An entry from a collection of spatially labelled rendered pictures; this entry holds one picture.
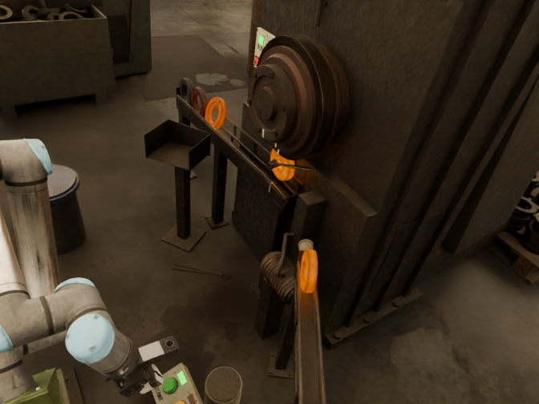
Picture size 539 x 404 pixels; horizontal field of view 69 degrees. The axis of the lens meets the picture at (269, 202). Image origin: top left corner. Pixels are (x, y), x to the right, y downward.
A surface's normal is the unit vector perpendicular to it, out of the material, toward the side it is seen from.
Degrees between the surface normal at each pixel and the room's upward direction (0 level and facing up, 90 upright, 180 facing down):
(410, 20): 90
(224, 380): 0
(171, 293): 0
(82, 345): 20
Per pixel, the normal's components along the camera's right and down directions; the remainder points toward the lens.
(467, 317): 0.12, -0.77
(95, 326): -0.13, -0.57
